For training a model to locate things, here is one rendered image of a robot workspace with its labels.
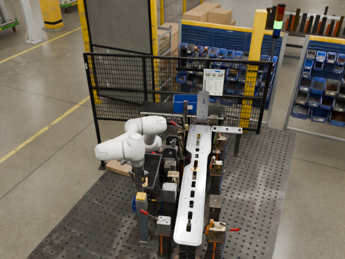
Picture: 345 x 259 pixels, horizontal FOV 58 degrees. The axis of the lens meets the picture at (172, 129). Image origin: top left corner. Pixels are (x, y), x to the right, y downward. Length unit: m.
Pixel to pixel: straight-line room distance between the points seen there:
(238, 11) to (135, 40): 4.87
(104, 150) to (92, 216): 0.98
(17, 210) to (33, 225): 0.33
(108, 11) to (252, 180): 3.10
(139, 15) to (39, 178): 2.50
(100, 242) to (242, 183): 1.33
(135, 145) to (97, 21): 3.39
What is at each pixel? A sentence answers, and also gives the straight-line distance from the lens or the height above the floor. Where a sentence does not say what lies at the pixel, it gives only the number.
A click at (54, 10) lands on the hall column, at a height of 0.53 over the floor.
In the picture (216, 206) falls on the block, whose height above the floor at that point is 1.03.
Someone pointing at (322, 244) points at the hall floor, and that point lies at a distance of 3.65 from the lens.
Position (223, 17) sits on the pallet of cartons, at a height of 0.98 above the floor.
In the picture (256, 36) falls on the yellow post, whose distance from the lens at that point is 3.14.
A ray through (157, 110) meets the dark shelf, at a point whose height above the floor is 1.03.
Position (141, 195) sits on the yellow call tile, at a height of 1.16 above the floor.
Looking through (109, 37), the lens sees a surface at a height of 1.21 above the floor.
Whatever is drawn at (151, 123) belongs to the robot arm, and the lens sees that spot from 2.36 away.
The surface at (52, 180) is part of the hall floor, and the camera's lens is 4.21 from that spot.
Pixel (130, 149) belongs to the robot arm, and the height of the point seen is 1.60.
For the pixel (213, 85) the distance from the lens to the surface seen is 3.27.
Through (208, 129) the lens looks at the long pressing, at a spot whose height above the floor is 1.00.
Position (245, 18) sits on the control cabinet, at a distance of 9.10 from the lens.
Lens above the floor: 2.71
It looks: 34 degrees down
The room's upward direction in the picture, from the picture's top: straight up
